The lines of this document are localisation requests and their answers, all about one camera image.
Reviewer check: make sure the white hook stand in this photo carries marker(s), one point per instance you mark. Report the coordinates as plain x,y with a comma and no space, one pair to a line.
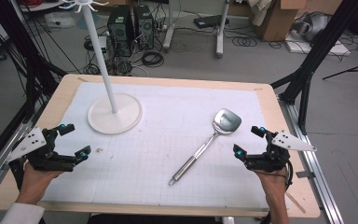
115,118

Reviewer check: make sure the person's left hand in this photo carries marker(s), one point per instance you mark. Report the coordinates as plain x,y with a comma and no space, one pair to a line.
35,183

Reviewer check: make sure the white grid mat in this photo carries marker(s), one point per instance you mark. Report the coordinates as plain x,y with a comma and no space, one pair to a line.
155,146

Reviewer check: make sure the steel spatula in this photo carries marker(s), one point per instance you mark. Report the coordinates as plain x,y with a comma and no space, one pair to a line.
227,121

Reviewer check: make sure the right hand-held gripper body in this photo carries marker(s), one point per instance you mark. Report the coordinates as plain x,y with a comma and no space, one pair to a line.
273,155

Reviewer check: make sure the black computer tower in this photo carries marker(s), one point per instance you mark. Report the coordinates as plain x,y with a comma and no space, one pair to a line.
143,26
119,29

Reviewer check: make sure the person's right hand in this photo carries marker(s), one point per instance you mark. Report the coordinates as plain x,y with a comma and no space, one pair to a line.
270,183

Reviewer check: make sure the clear plastic bag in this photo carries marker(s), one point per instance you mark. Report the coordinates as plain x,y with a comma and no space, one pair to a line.
59,20

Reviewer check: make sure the small white device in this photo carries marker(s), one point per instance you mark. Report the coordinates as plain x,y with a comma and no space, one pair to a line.
102,43

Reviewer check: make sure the black metal frame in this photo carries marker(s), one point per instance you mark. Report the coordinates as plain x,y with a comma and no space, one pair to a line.
317,49
21,46

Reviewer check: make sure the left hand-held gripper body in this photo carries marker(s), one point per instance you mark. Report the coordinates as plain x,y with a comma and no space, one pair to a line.
31,143

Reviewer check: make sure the grey bag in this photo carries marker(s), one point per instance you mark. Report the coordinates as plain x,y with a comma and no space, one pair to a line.
312,26

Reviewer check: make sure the cardboard box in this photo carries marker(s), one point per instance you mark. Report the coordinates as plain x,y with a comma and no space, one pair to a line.
276,21

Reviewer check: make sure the metal clamp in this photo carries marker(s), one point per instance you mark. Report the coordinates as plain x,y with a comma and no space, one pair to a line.
305,174

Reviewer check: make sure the white board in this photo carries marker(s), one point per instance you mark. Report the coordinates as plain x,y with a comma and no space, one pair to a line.
317,48

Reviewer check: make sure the black flat box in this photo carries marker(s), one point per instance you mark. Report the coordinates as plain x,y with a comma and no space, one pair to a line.
209,21

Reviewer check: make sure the beige cloth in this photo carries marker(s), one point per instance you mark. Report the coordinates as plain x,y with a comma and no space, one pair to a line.
259,9

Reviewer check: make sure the black tripod leg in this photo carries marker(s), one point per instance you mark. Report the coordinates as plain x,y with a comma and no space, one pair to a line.
351,70

